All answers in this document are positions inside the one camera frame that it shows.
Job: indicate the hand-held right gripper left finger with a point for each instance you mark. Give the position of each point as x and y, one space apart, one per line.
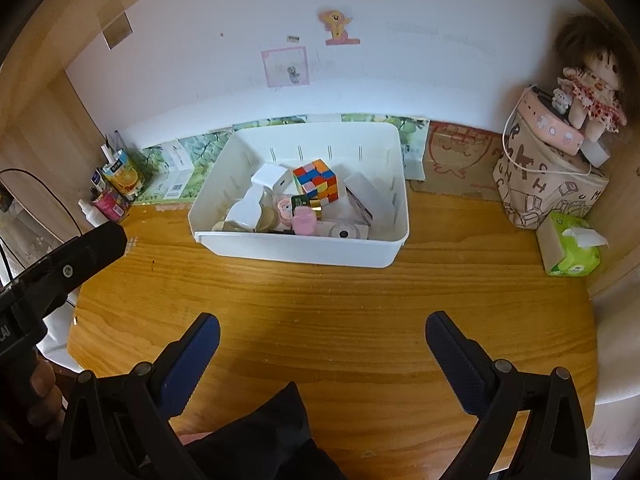
195 360

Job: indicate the pink snack packet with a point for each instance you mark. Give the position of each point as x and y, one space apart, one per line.
112 207

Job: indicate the wooden desk hutch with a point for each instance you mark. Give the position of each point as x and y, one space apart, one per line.
50 125

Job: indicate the pink correction tape dispenser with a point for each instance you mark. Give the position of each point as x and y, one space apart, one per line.
285 210

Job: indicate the beige printed storage bag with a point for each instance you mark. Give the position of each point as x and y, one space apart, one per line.
540 185

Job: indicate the white plastic bottle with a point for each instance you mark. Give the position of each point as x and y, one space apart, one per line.
92 215

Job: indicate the white cardboard box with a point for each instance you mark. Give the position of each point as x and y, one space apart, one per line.
172 172

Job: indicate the brown square wall patch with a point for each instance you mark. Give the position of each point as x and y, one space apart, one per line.
116 30

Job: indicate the brown-haired rag doll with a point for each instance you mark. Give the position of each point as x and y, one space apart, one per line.
595 85

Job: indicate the pink pony wall sticker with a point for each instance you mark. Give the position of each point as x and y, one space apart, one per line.
337 22

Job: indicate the beige plastic device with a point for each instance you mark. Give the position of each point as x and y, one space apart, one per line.
245 215

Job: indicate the blue white tube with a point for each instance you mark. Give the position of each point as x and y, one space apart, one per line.
98 180

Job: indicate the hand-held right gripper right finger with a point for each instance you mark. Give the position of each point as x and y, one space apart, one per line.
455 360

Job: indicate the green leaf wall border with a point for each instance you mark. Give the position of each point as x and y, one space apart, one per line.
210 142

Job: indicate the white box purple print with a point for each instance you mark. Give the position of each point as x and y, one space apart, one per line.
370 195

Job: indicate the white plastic storage bin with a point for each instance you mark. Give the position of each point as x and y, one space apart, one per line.
300 255

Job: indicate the brown printed cardboard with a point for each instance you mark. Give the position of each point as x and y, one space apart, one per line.
460 160

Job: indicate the colourful puzzle cube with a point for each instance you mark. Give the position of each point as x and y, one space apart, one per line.
315 180

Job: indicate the white power plug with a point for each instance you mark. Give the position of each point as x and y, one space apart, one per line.
595 154

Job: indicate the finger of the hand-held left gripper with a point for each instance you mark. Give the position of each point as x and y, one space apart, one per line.
75 265

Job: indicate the green tissue pack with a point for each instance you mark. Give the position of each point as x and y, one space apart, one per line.
570 255

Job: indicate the round gold tin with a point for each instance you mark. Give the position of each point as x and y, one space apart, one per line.
270 220

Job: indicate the green bottle with gold cap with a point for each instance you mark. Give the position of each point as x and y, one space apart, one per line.
300 201

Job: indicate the small white bear figurine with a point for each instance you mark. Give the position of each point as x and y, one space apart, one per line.
560 100

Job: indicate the pink framed drawing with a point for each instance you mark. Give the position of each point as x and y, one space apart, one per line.
284 67

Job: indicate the clear acrylic holder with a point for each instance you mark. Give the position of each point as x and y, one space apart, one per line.
114 145

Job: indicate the small pink bottle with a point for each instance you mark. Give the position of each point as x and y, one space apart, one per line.
305 222

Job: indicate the person's left hand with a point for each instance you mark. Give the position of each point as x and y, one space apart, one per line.
42 385

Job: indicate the white toy camera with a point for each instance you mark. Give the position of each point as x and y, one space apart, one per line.
342 232

